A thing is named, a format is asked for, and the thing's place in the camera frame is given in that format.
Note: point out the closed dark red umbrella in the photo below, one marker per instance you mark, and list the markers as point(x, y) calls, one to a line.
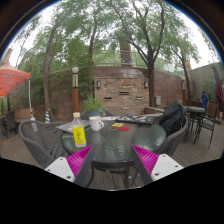
point(218, 86)

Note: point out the green plant in teal pot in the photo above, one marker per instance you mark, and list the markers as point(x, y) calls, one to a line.
point(92, 105)

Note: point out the blue and yellow striped cone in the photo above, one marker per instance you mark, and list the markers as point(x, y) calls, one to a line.
point(47, 116)

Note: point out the wooden lamp post with globe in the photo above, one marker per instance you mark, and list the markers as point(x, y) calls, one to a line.
point(75, 96)

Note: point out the black wall lantern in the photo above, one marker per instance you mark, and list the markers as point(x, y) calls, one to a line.
point(146, 84)
point(98, 84)

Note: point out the small yellow card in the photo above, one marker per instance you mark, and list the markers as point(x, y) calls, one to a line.
point(117, 125)

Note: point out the black laptop with stickers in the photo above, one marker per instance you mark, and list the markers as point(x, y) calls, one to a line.
point(135, 119)

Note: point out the grey laptop with stickers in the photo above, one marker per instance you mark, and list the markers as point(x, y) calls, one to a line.
point(65, 126)

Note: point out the wooden crate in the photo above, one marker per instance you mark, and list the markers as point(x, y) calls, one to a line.
point(22, 115)

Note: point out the round dark patio table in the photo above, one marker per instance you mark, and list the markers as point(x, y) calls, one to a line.
point(195, 109)

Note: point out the clear bottle with yellow label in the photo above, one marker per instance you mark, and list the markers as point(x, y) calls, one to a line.
point(79, 135)

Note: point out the white card with stickers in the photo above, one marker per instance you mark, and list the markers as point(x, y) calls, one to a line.
point(109, 118)

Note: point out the black jacket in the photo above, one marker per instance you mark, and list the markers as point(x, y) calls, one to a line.
point(173, 116)

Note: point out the flat round red coaster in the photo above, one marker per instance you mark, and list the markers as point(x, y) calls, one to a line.
point(124, 128)

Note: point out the white ceramic mug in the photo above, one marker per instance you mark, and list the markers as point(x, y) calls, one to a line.
point(96, 124)

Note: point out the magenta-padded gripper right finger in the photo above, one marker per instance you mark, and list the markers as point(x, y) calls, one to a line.
point(146, 160)

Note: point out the orange patio umbrella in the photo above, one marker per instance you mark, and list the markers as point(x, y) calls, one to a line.
point(11, 78)

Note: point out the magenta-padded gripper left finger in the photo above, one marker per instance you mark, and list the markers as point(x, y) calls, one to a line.
point(78, 161)

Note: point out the black metal chair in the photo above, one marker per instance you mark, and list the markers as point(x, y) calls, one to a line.
point(208, 125)

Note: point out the person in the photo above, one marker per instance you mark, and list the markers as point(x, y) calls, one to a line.
point(204, 100)

